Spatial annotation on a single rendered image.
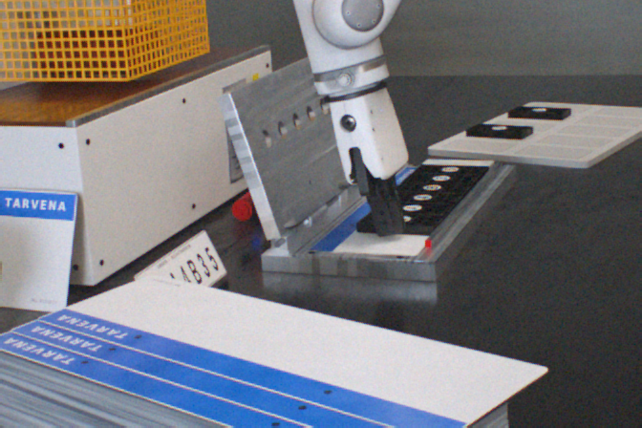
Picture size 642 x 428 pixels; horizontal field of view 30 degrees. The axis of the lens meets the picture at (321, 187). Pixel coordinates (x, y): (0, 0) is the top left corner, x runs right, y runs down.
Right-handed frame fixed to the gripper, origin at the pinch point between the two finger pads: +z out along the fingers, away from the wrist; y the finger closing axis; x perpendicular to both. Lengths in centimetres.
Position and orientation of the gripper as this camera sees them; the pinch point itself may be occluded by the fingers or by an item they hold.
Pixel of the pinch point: (388, 217)
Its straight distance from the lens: 140.2
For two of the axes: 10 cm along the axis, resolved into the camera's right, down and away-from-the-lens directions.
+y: 3.5, -2.6, 9.0
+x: -9.0, 1.7, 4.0
